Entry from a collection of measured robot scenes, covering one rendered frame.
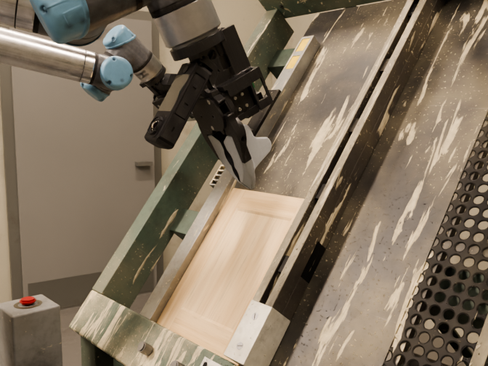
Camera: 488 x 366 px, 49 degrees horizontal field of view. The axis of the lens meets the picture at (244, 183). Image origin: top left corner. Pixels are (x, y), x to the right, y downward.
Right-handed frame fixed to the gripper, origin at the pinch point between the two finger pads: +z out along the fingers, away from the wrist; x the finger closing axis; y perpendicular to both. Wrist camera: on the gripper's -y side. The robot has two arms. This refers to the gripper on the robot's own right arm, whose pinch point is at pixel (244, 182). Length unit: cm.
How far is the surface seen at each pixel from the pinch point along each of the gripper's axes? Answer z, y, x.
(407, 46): 8, 71, 29
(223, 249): 35, 14, 52
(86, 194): 79, 47, 325
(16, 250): 88, -12, 327
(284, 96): 14, 57, 65
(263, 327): 37.6, 1.9, 21.8
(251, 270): 37, 13, 39
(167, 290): 38, -2, 59
